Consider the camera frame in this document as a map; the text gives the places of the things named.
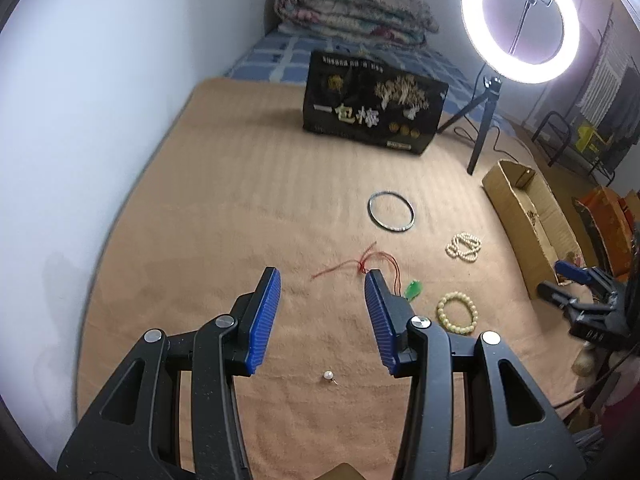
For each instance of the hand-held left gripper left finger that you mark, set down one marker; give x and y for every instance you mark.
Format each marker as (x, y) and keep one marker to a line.
(261, 320)

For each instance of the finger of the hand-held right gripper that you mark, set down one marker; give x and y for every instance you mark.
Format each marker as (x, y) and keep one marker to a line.
(570, 270)
(555, 294)

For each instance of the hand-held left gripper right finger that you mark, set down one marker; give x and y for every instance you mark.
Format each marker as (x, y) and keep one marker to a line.
(381, 320)

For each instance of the person's right forearm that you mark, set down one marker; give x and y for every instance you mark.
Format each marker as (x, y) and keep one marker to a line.
(617, 400)

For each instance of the person's right hand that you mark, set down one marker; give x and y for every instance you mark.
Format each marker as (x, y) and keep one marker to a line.
(584, 361)

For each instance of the orange box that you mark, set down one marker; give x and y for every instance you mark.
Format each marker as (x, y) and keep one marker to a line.
(607, 230)

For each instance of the open cardboard box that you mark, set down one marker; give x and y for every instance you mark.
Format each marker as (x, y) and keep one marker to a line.
(525, 220)

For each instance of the pearl earring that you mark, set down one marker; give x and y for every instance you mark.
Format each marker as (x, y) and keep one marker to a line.
(328, 375)

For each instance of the silver bangle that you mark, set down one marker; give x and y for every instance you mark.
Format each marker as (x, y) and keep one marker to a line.
(371, 212)

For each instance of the yellow container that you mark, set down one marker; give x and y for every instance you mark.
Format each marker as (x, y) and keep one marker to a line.
(587, 139)

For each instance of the black metal chair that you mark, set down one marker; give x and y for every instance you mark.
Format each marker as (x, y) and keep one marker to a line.
(550, 135)

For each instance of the black tripod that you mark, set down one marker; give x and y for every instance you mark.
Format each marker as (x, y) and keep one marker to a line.
(482, 125)

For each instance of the white fringed hanging cloth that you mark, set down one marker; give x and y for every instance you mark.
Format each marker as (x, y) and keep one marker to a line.
(602, 85)

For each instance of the black printed box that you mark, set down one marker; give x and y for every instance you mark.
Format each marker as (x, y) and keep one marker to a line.
(370, 105)

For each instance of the blue checked bedsheet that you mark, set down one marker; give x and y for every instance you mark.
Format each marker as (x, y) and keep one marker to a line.
(272, 60)

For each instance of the folded floral quilt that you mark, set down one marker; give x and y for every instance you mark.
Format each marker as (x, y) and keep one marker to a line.
(350, 10)

